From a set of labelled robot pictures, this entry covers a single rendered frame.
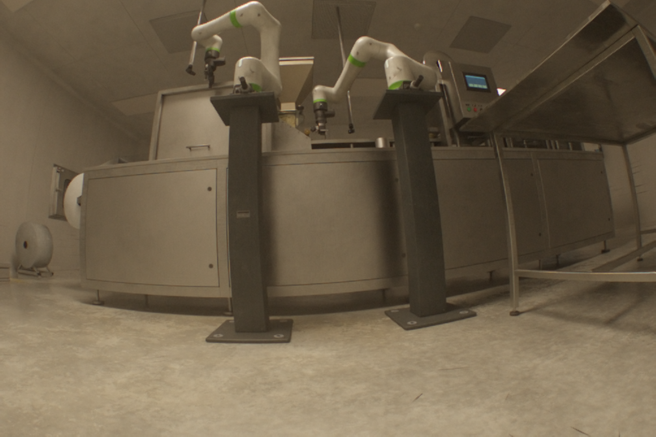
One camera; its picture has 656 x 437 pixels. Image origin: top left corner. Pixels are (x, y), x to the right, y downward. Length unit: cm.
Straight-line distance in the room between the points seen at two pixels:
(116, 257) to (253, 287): 89
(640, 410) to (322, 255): 128
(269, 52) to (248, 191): 77
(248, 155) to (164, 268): 75
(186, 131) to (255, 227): 96
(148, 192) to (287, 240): 78
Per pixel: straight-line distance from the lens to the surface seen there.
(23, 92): 457
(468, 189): 164
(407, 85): 127
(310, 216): 138
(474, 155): 173
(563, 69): 86
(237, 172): 113
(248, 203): 109
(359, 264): 139
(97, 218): 182
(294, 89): 192
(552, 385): 66
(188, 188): 152
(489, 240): 168
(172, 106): 198
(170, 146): 186
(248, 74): 130
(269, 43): 160
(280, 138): 175
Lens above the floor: 33
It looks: 11 degrees up
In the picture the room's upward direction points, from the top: 4 degrees counter-clockwise
